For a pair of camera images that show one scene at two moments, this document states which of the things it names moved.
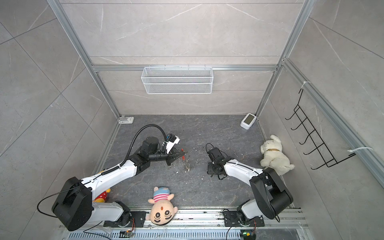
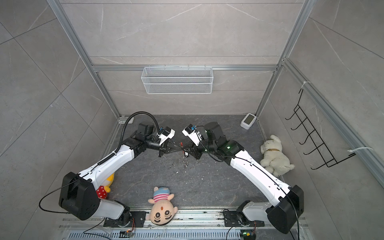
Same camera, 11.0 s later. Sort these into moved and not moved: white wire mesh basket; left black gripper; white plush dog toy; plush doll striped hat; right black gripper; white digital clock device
Moved: right black gripper; left black gripper
Not moved: white plush dog toy; white wire mesh basket; plush doll striped hat; white digital clock device
